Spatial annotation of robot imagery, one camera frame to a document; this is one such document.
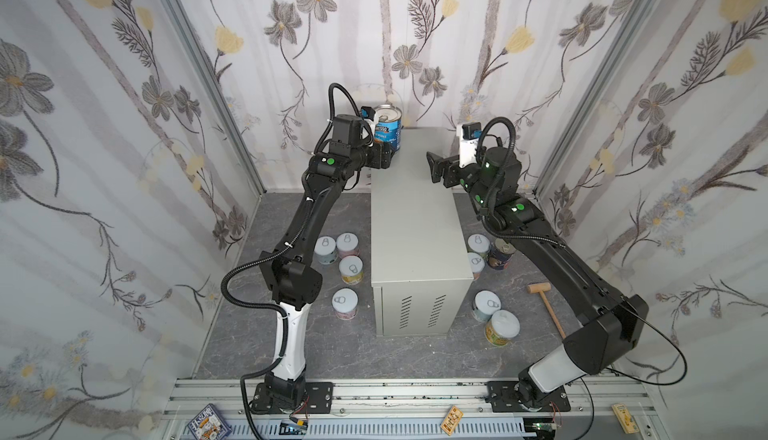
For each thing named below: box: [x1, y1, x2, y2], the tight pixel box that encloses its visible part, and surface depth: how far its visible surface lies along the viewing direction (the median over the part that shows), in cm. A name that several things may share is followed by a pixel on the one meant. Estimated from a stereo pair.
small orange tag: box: [440, 405, 464, 436], surface depth 72 cm
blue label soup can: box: [374, 104, 403, 152], surface depth 78 cm
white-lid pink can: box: [336, 232, 360, 259], surface depth 100 cm
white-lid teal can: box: [314, 236, 338, 265], surface depth 100 cm
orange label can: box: [467, 252, 485, 280], surface depth 97 cm
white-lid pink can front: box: [331, 287, 359, 321], surface depth 87 cm
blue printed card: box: [187, 403, 232, 440], surface depth 70 cm
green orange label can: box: [484, 310, 521, 347], surface depth 81 cm
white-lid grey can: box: [472, 289, 502, 322], surface depth 87 cm
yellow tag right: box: [611, 403, 640, 434], surface depth 72 cm
